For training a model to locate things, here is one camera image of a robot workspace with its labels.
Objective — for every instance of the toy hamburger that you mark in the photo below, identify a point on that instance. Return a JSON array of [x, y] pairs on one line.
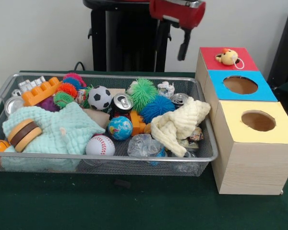
[[24, 135]]

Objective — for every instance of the blue spiky ball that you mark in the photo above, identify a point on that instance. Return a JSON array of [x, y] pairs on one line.
[[158, 107]]

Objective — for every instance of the shallow mesh bin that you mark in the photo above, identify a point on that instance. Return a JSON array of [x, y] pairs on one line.
[[38, 167]]

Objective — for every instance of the orange toy brick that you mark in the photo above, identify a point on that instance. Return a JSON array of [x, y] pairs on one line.
[[38, 94]]

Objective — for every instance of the blue globe ball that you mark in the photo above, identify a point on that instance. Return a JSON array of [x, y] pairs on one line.
[[120, 128]]

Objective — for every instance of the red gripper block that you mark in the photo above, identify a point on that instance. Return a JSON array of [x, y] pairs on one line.
[[175, 13]]

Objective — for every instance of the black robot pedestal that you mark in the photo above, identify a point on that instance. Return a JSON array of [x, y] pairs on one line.
[[124, 36]]

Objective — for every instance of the mint green cloth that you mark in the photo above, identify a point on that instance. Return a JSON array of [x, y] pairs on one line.
[[62, 129]]

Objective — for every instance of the cream yellow cloth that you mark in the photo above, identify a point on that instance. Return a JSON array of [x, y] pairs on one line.
[[177, 122]]

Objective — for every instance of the small soccer ball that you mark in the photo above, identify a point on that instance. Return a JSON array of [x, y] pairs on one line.
[[99, 97]]

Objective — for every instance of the white baseball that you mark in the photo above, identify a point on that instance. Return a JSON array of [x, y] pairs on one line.
[[100, 145]]

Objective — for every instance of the green spiky ball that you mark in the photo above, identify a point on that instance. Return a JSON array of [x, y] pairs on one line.
[[144, 92]]

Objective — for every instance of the wooden box with three holes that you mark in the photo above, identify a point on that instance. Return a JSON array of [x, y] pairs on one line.
[[254, 163]]

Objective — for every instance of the yellow plush duck toy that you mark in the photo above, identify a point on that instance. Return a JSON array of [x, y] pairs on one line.
[[228, 57]]

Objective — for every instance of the dark green table cloth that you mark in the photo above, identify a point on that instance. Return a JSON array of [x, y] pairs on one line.
[[110, 203]]

